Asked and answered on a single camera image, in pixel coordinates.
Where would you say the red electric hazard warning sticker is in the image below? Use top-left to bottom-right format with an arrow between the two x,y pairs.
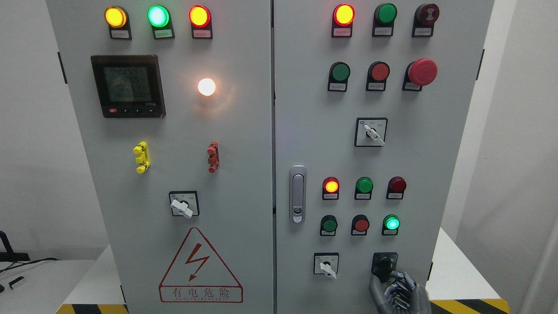
159,227 -> 243,303

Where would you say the black digital power meter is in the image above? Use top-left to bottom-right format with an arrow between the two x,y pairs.
90,55 -> 166,119

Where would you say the grey cabinet door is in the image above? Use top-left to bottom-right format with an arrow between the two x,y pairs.
273,0 -> 494,314
47,0 -> 274,314

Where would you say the green push button upper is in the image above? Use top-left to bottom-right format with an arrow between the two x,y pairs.
327,61 -> 350,92

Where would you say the black cable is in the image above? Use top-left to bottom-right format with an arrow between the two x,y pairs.
0,257 -> 60,274

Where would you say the red push button upper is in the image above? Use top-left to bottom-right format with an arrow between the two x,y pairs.
365,61 -> 390,92

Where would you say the green indicator light top right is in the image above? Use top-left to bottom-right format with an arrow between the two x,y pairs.
371,3 -> 398,37

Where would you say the upper right selector switch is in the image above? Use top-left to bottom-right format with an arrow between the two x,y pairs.
354,117 -> 388,147

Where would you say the silver door handle lock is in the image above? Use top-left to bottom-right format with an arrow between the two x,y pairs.
289,165 -> 306,223

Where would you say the grey left cabinet door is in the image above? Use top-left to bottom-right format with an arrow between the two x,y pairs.
47,0 -> 274,314

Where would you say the red terminal connector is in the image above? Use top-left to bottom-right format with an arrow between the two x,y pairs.
207,141 -> 221,173

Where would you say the lower white selector switch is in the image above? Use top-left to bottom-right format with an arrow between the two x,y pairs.
313,252 -> 340,280

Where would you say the red push button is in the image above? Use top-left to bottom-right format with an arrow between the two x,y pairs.
350,214 -> 370,236
365,61 -> 390,92

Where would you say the black device with antenna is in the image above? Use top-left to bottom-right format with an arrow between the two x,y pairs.
0,231 -> 30,262

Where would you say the red emergency stop button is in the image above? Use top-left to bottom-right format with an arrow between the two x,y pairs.
402,58 -> 438,92

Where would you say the red indicator light middle right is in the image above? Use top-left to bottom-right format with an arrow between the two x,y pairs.
385,176 -> 407,199

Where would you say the green lit indicator light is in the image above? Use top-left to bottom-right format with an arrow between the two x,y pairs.
147,5 -> 175,40

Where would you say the green push button lower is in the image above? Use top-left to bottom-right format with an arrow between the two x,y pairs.
320,215 -> 337,236

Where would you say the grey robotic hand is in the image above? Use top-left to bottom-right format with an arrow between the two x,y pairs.
369,272 -> 432,314

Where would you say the yellow indicator light top left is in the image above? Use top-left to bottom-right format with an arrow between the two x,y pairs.
104,6 -> 132,40

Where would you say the small white usb adapter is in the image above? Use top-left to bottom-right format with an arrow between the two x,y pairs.
9,276 -> 26,290

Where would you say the red lit indicator top right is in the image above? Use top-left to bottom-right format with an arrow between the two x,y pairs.
331,3 -> 355,38

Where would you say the red push button lower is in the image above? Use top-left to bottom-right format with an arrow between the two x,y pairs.
350,214 -> 370,236

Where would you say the dark red buzzer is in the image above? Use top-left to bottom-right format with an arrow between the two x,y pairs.
411,3 -> 440,37

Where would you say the yellow terminal connector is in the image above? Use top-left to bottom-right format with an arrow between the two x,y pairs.
133,141 -> 151,174

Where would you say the left door selector switch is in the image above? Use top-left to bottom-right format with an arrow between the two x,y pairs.
169,191 -> 200,219

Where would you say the green push button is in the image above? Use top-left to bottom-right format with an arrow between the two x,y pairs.
320,215 -> 337,236
327,61 -> 350,92

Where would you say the grey right cabinet door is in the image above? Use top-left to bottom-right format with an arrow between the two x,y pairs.
273,0 -> 494,314

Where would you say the black rotary knob switch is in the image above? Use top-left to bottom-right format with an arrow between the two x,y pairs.
371,252 -> 398,283

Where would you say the red lit indicator light left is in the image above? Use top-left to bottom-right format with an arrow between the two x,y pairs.
188,4 -> 213,39

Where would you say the white lit indicator lamp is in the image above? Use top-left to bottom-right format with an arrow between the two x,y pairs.
197,78 -> 217,97

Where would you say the green indicator light lower right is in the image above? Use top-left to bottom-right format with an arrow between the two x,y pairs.
382,214 -> 400,236

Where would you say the red lit indicator middle left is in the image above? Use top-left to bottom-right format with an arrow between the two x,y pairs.
322,177 -> 340,200

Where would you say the green indicator light middle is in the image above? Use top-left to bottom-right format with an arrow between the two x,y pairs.
354,177 -> 374,200

